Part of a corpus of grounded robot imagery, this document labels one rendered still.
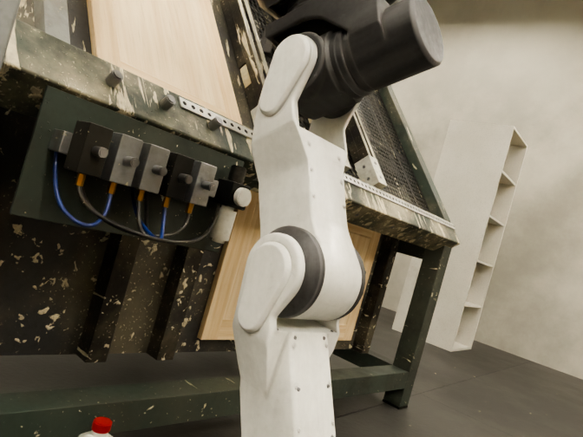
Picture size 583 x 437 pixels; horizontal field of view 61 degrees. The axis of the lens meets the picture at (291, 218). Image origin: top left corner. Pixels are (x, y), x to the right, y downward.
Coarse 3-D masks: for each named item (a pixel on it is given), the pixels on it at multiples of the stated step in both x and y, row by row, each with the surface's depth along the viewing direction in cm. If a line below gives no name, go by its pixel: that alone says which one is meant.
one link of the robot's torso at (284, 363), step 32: (256, 256) 76; (288, 256) 72; (256, 288) 74; (288, 288) 72; (256, 320) 73; (288, 320) 82; (256, 352) 75; (288, 352) 75; (320, 352) 80; (256, 384) 77; (288, 384) 73; (320, 384) 78; (256, 416) 76; (288, 416) 72; (320, 416) 76
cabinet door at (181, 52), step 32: (96, 0) 114; (128, 0) 125; (160, 0) 137; (192, 0) 151; (96, 32) 109; (128, 32) 118; (160, 32) 129; (192, 32) 141; (128, 64) 112; (160, 64) 122; (192, 64) 133; (224, 64) 146; (192, 96) 125; (224, 96) 138
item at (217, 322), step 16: (256, 192) 165; (256, 208) 167; (240, 224) 163; (256, 224) 169; (352, 224) 210; (240, 240) 164; (256, 240) 170; (352, 240) 213; (368, 240) 222; (224, 256) 161; (240, 256) 166; (368, 256) 224; (224, 272) 162; (240, 272) 168; (368, 272) 227; (224, 288) 163; (208, 304) 161; (224, 304) 165; (208, 320) 161; (224, 320) 166; (352, 320) 226; (208, 336) 163; (224, 336) 168
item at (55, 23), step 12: (36, 0) 100; (48, 0) 99; (60, 0) 101; (36, 12) 99; (48, 12) 97; (60, 12) 100; (36, 24) 97; (48, 24) 95; (60, 24) 98; (60, 36) 96
